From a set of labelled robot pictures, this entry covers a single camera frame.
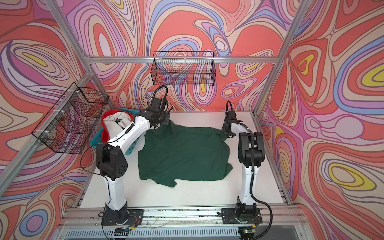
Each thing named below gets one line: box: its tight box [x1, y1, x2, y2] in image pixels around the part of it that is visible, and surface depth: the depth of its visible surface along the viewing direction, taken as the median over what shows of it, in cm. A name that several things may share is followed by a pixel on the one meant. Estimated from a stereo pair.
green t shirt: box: [138, 120, 233, 188], surface depth 96 cm
